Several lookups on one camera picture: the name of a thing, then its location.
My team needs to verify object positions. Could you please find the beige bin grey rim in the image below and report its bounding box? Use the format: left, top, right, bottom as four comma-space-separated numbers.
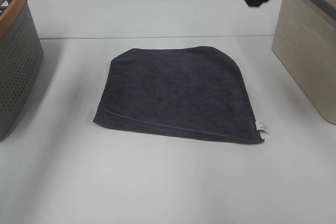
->
272, 0, 335, 123

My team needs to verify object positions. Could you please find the grey perforated basket orange rim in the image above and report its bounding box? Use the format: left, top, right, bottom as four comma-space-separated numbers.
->
1, 0, 44, 139

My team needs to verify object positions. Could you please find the dark grey towel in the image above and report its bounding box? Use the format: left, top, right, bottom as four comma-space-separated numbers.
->
93, 46, 264, 145

